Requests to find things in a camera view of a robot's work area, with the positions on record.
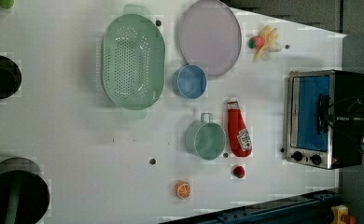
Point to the toy strawberry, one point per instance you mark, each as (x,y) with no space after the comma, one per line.
(256,42)

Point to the yellow red object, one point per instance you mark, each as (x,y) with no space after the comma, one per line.
(341,215)

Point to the blue cup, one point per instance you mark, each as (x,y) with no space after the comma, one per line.
(189,81)

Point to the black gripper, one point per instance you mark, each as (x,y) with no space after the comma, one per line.
(334,118)

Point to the black robot base lower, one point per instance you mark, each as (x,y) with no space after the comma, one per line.
(24,194)

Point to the red toy berry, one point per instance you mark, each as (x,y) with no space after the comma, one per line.
(239,171)

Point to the red ketchup bottle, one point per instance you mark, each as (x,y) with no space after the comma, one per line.
(239,137)

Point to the green ball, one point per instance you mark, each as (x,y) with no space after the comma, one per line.
(7,4)

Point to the green mug with handle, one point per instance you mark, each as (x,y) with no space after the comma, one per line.
(204,138)

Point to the orange slice toy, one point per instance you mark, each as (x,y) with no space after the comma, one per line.
(182,190)

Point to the green perforated colander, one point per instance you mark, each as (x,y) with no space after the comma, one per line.
(133,62)

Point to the blue metal frame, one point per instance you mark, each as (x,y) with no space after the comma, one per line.
(309,208)

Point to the silver black toaster oven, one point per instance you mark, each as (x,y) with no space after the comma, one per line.
(310,141)

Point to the black robot base upper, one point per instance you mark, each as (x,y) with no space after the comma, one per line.
(10,77)

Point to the lilac round plate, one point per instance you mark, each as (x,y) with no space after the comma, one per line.
(209,35)

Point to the peeled banana toy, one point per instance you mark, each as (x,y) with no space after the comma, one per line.
(269,35)

